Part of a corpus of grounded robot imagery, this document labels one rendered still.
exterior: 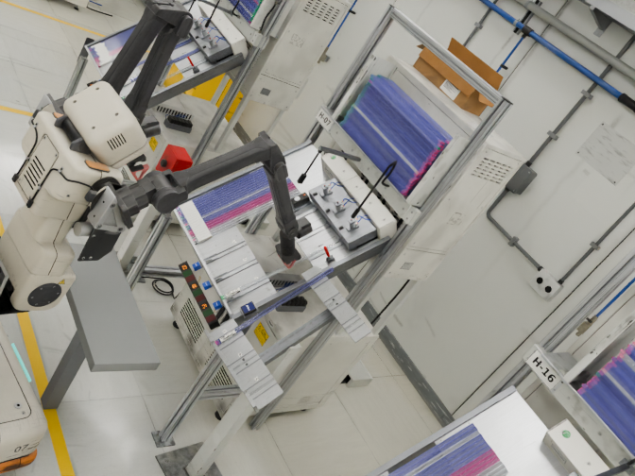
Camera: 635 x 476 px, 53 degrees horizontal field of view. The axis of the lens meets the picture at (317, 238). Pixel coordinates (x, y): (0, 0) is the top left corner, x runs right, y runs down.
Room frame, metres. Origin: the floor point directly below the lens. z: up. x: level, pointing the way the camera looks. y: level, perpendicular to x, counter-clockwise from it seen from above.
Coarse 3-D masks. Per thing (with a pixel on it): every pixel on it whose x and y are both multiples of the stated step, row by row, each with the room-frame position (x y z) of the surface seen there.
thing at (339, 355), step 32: (256, 256) 2.68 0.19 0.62; (192, 320) 2.56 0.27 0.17; (224, 320) 2.44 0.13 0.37; (256, 320) 2.34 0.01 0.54; (288, 320) 2.37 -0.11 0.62; (192, 352) 2.48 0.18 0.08; (256, 352) 2.27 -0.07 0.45; (320, 352) 2.48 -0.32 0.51; (352, 352) 2.66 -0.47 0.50; (224, 384) 2.30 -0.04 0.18; (320, 384) 2.62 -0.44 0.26
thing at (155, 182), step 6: (138, 180) 1.53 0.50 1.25; (144, 180) 1.53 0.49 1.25; (150, 180) 1.55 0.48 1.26; (156, 180) 1.55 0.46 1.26; (162, 180) 1.56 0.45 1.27; (168, 180) 1.58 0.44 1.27; (144, 186) 1.52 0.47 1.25; (150, 186) 1.52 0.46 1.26; (156, 186) 1.54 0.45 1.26; (162, 186) 1.54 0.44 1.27; (150, 192) 1.51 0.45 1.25; (150, 198) 1.52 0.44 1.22
